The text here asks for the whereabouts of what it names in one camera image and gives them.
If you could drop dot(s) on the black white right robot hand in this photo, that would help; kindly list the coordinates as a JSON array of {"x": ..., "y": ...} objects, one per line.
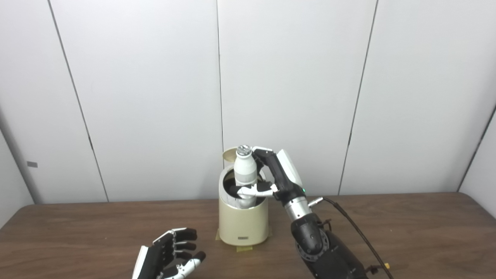
[{"x": 285, "y": 174}]

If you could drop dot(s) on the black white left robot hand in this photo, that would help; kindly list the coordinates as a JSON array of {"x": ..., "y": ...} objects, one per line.
[{"x": 159, "y": 257}]

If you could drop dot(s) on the small white plastic bottle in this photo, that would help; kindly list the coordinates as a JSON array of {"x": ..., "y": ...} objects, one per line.
[{"x": 245, "y": 170}]

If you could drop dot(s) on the cream round bin lid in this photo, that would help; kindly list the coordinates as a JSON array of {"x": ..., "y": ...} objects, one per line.
[{"x": 228, "y": 155}]

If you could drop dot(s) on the cream-colored bin body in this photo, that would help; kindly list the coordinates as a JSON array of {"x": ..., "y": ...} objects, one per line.
[{"x": 242, "y": 224}]

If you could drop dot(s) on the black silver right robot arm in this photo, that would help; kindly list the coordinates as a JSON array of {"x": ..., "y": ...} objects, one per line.
[{"x": 314, "y": 240}]

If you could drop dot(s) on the small grey wall tag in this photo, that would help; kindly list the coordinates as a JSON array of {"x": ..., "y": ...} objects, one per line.
[{"x": 32, "y": 164}]

